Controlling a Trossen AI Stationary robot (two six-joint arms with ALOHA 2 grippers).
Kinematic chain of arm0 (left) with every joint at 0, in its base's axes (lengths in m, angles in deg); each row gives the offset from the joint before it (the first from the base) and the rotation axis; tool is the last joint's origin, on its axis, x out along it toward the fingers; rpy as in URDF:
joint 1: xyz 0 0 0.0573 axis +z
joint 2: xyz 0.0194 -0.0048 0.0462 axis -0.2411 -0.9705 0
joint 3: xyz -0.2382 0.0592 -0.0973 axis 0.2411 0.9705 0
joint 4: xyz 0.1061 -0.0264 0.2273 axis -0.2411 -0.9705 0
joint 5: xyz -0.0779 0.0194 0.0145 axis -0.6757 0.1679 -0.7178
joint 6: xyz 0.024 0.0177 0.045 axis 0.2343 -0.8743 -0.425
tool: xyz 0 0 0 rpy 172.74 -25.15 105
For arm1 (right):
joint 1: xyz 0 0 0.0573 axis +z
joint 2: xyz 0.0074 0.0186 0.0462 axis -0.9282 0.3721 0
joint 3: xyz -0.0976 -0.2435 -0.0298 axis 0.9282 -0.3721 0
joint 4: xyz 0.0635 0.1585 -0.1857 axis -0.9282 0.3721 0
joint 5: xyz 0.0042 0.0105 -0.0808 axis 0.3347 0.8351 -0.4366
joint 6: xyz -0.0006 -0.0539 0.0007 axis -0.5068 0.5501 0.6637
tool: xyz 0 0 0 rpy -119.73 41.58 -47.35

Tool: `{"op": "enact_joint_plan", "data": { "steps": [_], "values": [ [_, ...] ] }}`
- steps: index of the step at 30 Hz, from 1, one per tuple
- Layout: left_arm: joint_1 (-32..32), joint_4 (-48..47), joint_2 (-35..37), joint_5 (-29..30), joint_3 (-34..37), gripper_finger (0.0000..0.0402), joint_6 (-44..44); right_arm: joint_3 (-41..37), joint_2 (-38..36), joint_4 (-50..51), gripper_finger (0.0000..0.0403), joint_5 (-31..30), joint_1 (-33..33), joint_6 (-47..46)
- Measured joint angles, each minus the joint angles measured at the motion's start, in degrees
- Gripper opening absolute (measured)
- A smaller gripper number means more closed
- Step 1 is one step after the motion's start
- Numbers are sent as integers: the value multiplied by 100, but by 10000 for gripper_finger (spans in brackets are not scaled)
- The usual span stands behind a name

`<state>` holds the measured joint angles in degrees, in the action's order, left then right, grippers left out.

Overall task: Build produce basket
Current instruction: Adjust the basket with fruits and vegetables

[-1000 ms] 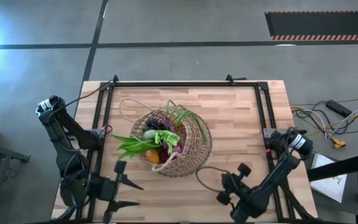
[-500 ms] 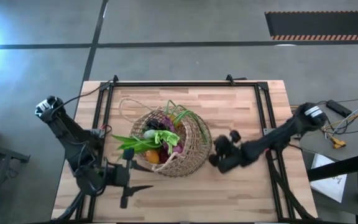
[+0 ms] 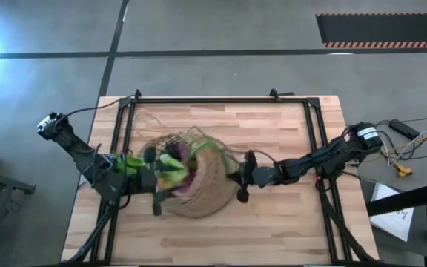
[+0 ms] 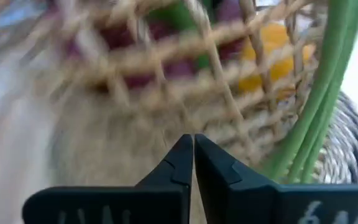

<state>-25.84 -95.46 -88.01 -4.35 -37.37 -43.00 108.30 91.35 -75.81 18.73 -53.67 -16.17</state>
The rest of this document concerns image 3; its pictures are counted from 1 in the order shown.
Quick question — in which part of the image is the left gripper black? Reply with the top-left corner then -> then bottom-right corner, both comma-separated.
138,145 -> 165,217

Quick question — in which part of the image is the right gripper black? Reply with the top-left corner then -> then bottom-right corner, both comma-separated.
235,149 -> 288,204

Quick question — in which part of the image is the open-weave wicker basket with handles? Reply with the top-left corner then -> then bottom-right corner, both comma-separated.
133,110 -> 277,220

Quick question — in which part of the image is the woven wicker basket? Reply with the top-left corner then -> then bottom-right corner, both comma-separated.
165,147 -> 239,220

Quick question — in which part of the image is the white paper sheet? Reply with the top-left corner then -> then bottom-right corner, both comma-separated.
368,182 -> 415,243

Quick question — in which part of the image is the black power brick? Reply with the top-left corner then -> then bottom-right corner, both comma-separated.
388,118 -> 421,142

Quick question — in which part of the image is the black desk beam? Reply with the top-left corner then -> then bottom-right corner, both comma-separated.
365,179 -> 427,218

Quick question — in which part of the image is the black hazard-striped floor mat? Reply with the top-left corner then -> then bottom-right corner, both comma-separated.
316,13 -> 427,50

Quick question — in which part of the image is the black aluminium table frame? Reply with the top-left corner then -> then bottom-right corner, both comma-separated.
62,88 -> 372,265

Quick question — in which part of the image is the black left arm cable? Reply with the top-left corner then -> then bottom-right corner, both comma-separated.
62,96 -> 137,116

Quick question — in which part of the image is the yellow cable connector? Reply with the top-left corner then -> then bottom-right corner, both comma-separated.
394,162 -> 414,179

